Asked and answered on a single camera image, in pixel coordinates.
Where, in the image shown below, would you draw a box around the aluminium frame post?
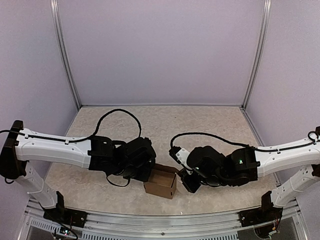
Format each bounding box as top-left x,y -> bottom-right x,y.
241,0 -> 272,112
50,0 -> 82,111

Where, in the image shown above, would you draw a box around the right aluminium frame post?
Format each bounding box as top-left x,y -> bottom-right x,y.
241,0 -> 272,112

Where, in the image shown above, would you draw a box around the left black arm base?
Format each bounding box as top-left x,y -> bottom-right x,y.
43,191 -> 88,228

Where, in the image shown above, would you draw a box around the left aluminium frame post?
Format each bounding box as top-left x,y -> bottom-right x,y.
50,0 -> 82,111

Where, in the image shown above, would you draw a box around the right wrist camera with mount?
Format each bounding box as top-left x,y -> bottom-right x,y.
169,146 -> 190,168

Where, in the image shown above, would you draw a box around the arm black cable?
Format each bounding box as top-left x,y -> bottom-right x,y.
169,131 -> 320,156
0,107 -> 142,187

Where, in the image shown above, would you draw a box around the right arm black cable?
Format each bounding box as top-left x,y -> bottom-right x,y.
169,131 -> 320,156

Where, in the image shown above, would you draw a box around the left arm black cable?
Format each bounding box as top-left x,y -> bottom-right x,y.
0,107 -> 142,187

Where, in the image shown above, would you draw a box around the brown cardboard paper box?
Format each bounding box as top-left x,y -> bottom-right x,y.
143,163 -> 178,200

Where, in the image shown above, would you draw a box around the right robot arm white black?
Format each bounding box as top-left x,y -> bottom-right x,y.
171,127 -> 320,222

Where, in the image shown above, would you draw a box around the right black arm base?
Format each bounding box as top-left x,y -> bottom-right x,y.
238,191 -> 283,227

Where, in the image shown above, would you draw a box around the front aluminium rail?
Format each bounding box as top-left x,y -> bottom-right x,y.
16,202 -> 308,240

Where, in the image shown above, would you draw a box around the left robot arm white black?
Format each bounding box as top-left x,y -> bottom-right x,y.
0,120 -> 156,223

